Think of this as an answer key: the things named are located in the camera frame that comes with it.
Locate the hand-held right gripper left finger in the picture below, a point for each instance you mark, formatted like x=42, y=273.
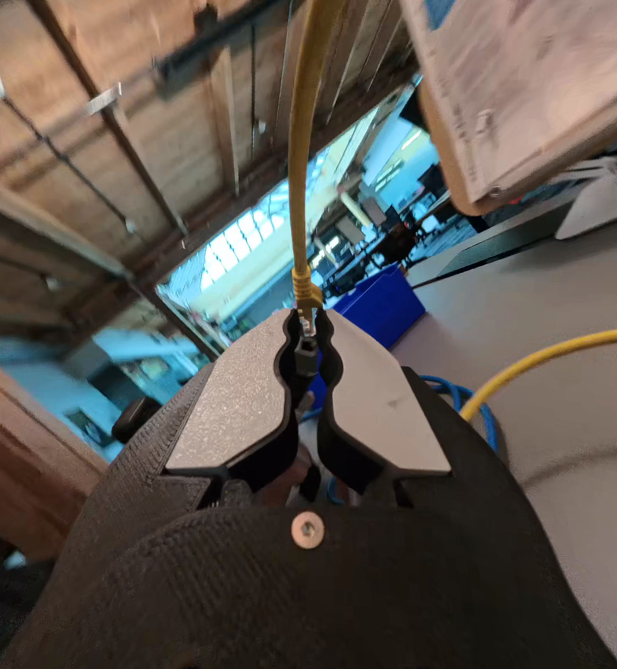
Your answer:
x=230, y=407

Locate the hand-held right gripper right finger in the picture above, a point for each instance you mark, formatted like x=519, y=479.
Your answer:
x=387, y=413

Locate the black network adapter box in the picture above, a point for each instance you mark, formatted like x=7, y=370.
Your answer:
x=305, y=358

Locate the blue plastic bin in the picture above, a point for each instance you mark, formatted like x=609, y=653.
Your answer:
x=381, y=308

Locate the dark round object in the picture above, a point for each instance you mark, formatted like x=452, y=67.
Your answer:
x=136, y=421

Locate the instruction sheet on stand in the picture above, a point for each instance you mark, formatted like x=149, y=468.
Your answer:
x=447, y=172

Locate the printed instruction sheet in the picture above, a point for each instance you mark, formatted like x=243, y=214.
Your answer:
x=523, y=94

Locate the dark desk edge rail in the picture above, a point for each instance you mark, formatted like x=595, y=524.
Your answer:
x=496, y=245

